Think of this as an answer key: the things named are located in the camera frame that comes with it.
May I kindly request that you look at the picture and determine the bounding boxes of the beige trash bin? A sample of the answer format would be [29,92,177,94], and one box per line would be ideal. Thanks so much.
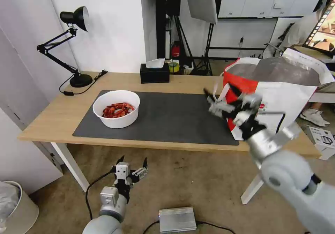
[0,180,40,234]

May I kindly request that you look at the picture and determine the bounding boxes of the white tissue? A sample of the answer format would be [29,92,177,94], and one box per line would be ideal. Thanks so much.
[145,58,166,69]

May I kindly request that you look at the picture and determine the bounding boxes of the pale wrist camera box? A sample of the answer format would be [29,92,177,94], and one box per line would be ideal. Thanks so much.
[116,163,131,180]
[240,93,263,112]

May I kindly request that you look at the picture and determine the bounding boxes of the white cabinet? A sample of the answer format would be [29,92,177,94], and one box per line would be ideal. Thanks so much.
[0,0,79,196]

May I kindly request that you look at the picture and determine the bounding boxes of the black desk lamp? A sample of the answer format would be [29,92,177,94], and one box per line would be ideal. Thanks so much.
[36,6,94,88]

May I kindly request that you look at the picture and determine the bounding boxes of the white softbox light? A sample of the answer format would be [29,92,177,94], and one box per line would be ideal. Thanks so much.
[183,0,218,25]

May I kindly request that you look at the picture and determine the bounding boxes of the black floor cable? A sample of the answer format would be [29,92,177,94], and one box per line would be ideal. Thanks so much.
[142,219,237,234]

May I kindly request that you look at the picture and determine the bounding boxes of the red crayfish shells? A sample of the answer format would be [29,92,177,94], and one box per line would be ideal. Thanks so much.
[102,102,135,119]

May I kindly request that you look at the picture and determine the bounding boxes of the yellow green tape roll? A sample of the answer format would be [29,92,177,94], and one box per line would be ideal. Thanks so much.
[168,59,180,74]

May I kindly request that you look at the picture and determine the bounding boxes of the black desk mat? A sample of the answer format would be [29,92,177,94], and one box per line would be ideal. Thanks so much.
[72,90,240,146]

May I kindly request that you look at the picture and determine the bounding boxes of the black light stand tripod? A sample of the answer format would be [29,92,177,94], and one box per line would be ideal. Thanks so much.
[195,22,218,76]

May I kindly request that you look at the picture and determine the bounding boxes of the black lamp power cable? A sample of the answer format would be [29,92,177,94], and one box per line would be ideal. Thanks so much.
[59,70,108,97]

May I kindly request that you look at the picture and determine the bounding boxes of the silver power supply box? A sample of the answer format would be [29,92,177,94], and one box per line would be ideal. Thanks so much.
[158,206,198,233]

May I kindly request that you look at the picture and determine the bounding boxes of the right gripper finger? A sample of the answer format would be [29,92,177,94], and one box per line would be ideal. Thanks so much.
[203,87,237,119]
[226,83,248,104]

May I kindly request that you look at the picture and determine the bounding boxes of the person's white shoe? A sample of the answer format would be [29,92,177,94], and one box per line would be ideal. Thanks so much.
[299,108,331,128]

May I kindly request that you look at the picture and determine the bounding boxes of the white round paper bowl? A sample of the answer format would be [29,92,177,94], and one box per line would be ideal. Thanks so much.
[92,90,140,129]

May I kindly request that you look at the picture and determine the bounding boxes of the red fire extinguisher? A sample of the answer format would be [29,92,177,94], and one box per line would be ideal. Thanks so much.
[171,40,181,61]

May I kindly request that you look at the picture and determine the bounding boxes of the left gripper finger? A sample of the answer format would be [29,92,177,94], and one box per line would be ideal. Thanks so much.
[110,154,125,175]
[131,157,149,183]

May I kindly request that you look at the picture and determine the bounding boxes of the red white takeout bag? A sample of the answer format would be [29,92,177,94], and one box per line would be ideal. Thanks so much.
[213,48,335,142]

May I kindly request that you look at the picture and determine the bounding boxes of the black tissue box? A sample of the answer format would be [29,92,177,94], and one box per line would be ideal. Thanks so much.
[140,62,170,84]

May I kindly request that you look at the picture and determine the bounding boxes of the white printed cardboard box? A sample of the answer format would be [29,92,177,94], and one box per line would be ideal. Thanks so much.
[304,126,335,161]

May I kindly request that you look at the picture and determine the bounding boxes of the black metal rack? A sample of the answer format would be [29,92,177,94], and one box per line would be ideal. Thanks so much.
[155,0,181,60]

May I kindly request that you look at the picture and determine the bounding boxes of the wooden table white legs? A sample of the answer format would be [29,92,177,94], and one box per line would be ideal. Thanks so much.
[17,71,322,206]

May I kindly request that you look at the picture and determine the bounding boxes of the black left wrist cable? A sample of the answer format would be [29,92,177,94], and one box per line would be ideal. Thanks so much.
[85,165,118,220]

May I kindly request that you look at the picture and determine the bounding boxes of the person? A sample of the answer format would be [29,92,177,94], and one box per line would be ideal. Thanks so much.
[263,0,335,127]

